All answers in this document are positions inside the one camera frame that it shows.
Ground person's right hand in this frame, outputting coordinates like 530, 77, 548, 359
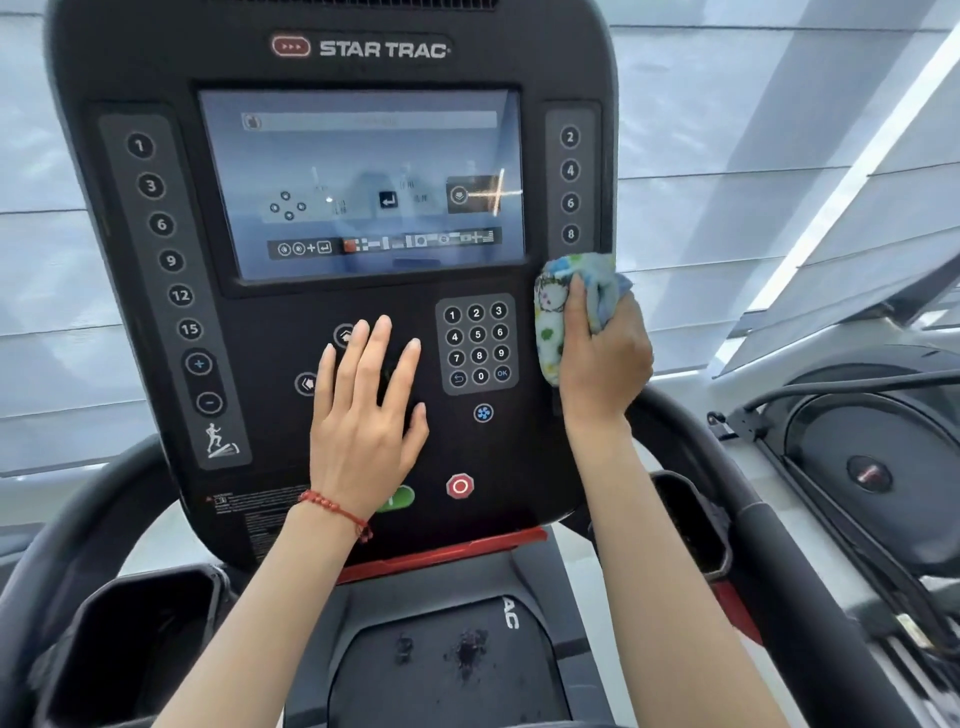
558, 271, 655, 436

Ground person's left hand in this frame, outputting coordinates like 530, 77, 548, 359
308, 314, 430, 523

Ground polka dot cleaning cloth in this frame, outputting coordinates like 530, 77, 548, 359
533, 251, 635, 389

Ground person's right forearm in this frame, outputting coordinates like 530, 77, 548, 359
562, 412, 774, 728

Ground person's left forearm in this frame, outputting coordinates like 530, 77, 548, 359
153, 502, 369, 728

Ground black elliptical trainer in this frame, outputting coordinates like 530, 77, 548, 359
704, 254, 960, 721

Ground red beaded bracelet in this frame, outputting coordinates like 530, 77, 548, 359
297, 489, 374, 544

